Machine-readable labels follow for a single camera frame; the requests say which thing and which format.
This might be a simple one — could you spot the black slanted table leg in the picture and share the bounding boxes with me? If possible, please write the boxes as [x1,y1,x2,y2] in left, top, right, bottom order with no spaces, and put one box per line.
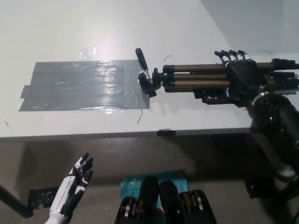
[0,185,34,219]

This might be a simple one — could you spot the grey duct tape patch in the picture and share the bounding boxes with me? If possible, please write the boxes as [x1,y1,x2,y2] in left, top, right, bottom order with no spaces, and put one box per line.
[18,59,150,112]

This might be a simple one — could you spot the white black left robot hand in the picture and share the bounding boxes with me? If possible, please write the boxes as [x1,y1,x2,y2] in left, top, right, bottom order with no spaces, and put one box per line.
[49,152,94,215]

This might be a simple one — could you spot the black tape square patch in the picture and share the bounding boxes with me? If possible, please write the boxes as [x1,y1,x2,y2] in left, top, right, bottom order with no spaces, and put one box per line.
[193,88,249,106]

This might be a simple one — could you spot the grey round base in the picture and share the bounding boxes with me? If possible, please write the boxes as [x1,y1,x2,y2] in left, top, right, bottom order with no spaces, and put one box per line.
[277,163,295,178]

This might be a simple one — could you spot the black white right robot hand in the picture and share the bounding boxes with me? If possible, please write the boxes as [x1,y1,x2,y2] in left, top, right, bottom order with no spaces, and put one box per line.
[214,49,267,108]

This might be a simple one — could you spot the teal router box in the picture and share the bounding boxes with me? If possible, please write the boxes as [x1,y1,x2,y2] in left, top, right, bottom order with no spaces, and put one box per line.
[120,169,189,209]

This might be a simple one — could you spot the black bronze tripod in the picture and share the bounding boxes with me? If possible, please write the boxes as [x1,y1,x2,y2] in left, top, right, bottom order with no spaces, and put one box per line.
[135,47,299,98]

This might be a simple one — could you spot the small black edge tape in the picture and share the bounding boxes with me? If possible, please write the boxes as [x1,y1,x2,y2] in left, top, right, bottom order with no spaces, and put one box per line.
[157,128,177,137]

